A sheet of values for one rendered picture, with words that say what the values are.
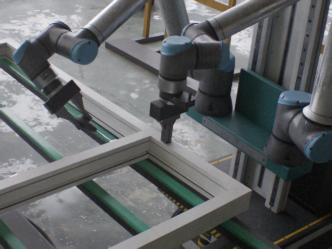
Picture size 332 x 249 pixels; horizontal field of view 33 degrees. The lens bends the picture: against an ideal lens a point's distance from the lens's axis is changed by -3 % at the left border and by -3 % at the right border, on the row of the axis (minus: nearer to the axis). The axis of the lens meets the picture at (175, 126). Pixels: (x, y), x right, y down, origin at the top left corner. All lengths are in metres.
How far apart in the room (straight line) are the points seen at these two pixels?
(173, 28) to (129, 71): 2.30
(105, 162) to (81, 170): 0.10
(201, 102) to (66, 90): 0.79
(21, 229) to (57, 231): 0.93
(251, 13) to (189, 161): 0.54
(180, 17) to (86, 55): 0.66
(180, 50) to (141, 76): 2.96
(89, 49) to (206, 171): 0.56
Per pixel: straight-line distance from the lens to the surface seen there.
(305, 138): 2.13
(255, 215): 2.71
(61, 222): 3.06
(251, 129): 2.56
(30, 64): 2.00
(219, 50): 1.82
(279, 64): 2.57
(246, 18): 1.97
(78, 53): 1.93
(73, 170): 1.81
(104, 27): 1.99
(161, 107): 1.82
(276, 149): 2.33
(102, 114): 2.16
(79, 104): 2.04
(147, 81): 4.64
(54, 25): 2.06
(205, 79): 2.57
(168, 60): 1.78
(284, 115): 2.26
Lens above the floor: 1.90
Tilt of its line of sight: 28 degrees down
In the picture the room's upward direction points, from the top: 6 degrees clockwise
